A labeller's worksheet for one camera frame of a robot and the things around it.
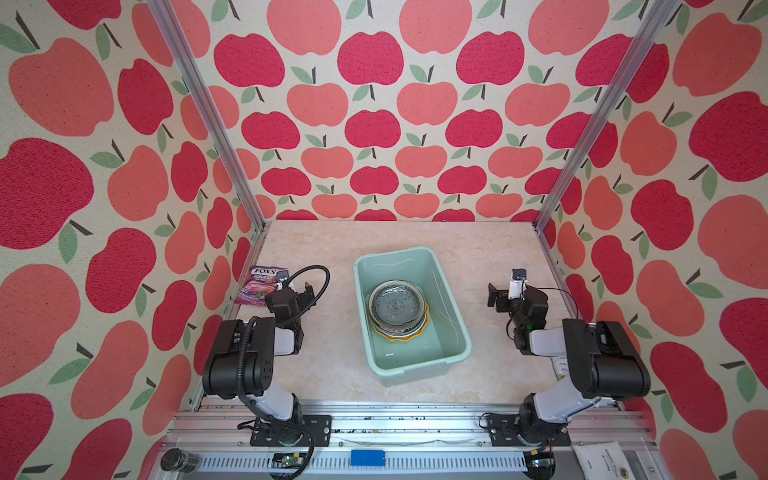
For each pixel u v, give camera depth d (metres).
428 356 0.88
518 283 0.82
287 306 0.72
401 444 0.73
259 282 1.01
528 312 0.73
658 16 0.70
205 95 0.84
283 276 0.82
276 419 0.60
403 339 0.88
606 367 0.46
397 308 0.93
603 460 0.69
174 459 0.63
